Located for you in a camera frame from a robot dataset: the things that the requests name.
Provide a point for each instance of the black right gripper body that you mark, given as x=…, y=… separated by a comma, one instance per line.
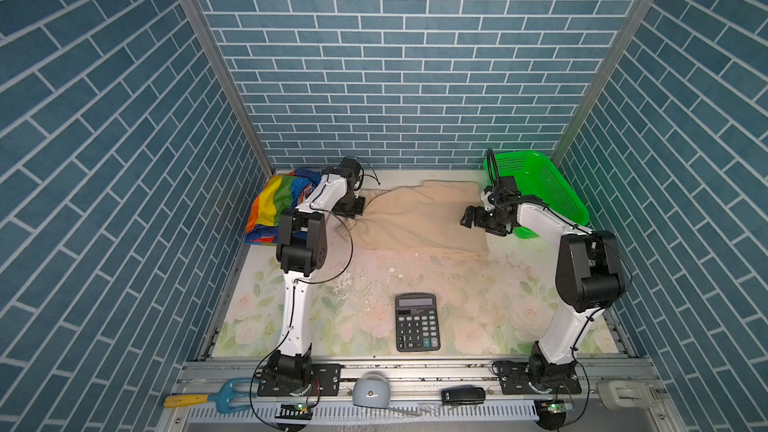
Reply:
x=489, y=220

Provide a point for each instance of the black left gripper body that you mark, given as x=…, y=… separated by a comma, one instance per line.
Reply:
x=349, y=205

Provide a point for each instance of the rainbow striped shorts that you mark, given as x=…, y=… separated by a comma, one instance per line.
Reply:
x=281, y=192

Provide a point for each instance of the beige shorts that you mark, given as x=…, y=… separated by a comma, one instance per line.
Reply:
x=420, y=218

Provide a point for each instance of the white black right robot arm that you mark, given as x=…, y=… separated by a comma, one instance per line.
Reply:
x=588, y=277

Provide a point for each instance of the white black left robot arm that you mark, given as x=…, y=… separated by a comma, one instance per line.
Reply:
x=301, y=250

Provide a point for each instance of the black desk calculator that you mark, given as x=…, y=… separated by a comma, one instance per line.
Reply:
x=417, y=323

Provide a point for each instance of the grey tape measure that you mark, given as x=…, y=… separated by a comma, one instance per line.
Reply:
x=372, y=391

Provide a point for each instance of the black key fob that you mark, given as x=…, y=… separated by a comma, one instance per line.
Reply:
x=463, y=395

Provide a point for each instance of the left circuit board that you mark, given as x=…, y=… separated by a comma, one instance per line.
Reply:
x=293, y=415

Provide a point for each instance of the circuit board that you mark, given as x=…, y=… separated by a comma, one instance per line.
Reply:
x=552, y=414
x=293, y=415

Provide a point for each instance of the right circuit board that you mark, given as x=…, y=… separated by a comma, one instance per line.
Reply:
x=552, y=414

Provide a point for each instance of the blue yellow hand fork tool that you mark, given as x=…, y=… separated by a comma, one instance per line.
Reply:
x=227, y=400

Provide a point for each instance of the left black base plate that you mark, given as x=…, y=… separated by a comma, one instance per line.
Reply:
x=327, y=379

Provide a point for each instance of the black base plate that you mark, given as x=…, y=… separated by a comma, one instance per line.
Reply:
x=327, y=379
x=517, y=378

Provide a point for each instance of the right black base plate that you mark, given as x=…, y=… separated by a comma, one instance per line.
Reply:
x=517, y=378

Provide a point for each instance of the aluminium front rail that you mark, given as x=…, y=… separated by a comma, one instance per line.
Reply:
x=416, y=400

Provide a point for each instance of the grey plastic handle bracket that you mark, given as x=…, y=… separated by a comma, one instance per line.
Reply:
x=623, y=394

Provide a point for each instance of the aluminium corner post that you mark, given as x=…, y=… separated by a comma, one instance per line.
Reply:
x=209, y=45

